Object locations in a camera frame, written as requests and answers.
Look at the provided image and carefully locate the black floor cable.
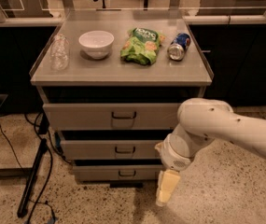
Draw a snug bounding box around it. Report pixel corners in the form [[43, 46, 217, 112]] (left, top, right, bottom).
[[23, 112, 73, 224]]

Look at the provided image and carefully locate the grey drawer cabinet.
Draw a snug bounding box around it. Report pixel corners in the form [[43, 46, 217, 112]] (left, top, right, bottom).
[[31, 10, 213, 173]]

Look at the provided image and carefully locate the black stand leg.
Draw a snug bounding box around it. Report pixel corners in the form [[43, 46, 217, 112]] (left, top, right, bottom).
[[17, 113, 50, 224]]

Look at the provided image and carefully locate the clear plastic bottle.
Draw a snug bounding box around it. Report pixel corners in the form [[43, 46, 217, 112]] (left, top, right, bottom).
[[50, 34, 70, 71]]

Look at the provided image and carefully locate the grey drawer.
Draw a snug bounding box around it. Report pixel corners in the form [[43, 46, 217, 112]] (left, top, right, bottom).
[[43, 103, 178, 131], [73, 165, 162, 182], [61, 140, 160, 160]]

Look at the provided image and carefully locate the white ceramic bowl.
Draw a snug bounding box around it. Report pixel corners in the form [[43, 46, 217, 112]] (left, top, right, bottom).
[[78, 31, 114, 60]]

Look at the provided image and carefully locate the grey bottom drawer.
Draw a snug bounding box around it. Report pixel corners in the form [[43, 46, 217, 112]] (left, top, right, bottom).
[[73, 165, 162, 182]]

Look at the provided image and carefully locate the grey top drawer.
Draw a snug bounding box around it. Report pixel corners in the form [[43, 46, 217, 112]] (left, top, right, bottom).
[[43, 103, 178, 131]]

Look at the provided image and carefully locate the green chip bag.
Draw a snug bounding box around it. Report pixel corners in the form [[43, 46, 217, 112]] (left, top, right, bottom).
[[120, 27, 165, 66]]

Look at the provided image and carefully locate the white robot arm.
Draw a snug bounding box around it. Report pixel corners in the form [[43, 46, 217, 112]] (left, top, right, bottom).
[[155, 98, 266, 206]]

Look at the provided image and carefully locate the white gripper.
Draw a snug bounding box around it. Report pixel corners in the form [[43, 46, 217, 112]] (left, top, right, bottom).
[[155, 133, 193, 206]]

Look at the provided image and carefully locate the blue soda can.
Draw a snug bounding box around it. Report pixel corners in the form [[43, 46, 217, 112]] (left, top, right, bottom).
[[167, 33, 191, 61]]

